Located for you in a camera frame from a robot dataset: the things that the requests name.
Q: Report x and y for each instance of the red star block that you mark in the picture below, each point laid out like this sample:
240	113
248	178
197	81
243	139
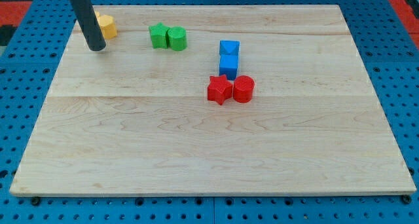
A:
219	89

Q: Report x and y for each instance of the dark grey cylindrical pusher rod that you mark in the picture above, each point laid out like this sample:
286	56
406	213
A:
88	23

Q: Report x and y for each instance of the green star block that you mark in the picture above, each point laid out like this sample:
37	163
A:
159	35

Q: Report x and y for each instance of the green cylinder block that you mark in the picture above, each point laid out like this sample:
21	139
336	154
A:
177	38

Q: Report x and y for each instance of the yellow hexagon block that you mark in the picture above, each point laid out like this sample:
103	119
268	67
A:
107	26

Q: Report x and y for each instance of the red cylinder block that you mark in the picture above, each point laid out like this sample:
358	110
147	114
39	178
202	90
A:
243	89

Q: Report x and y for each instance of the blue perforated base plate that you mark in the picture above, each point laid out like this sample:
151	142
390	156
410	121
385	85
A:
32	56

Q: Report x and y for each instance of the blue cube block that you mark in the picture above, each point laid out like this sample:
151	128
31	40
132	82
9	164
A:
228	65

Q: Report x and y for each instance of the light wooden board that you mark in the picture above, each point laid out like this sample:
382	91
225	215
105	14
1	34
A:
133	120

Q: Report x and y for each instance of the blue pyramid-top block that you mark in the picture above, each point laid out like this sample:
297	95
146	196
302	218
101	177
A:
229	47

